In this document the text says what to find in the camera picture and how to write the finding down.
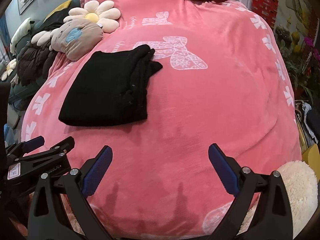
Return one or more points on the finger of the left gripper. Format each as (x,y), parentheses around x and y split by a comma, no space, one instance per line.
(60,149)
(25,146)

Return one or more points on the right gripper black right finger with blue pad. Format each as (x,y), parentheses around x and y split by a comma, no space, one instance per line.
(260,209)

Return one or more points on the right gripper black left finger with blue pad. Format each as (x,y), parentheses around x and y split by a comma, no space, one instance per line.
(47,216)

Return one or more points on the black knit gloves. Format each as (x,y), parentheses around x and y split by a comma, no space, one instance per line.
(110,89)

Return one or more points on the cream fluffy cushion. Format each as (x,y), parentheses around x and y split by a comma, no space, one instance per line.
(301,185)

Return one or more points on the yellow object at right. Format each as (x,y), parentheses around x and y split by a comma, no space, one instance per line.
(311,157)

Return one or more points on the small daisy pillow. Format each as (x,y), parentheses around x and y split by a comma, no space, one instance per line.
(8,70)

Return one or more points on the dark brown puffer jacket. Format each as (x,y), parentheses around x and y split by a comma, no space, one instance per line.
(34,62)

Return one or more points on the grey bear plush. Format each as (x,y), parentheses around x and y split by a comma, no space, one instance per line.
(74,38)

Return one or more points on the white plush toy on sofa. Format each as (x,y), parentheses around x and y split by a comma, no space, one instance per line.
(21,32)

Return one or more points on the yellow black cushion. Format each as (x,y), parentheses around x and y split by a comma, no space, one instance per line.
(62,6)

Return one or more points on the white daisy flower pillow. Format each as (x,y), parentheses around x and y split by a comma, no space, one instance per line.
(104,14)

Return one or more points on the potted plant with flowers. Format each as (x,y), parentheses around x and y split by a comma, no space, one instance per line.
(301,60)

